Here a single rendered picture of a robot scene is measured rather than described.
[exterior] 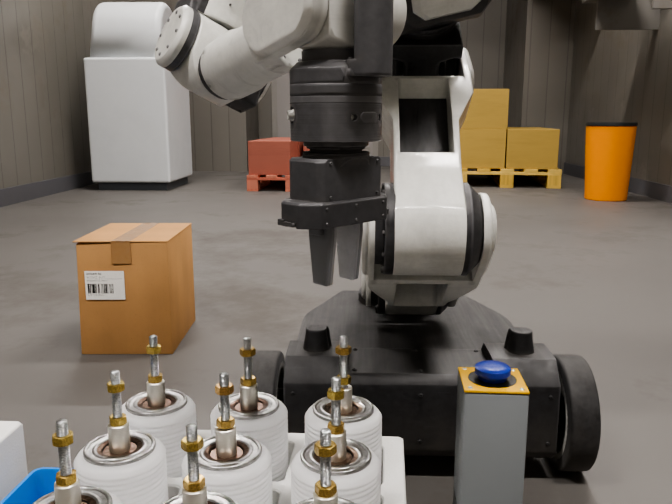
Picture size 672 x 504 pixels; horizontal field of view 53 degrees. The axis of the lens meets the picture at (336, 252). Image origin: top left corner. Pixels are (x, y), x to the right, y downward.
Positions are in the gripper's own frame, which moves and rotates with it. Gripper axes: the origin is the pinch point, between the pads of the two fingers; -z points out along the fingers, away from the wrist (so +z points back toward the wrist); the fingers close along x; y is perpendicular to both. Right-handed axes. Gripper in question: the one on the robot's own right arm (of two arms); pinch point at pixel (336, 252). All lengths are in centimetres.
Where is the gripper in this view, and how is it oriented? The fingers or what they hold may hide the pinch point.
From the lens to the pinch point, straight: 66.7
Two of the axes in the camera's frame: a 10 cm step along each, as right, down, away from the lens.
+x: 7.1, -1.4, 6.9
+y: -7.1, -1.4, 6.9
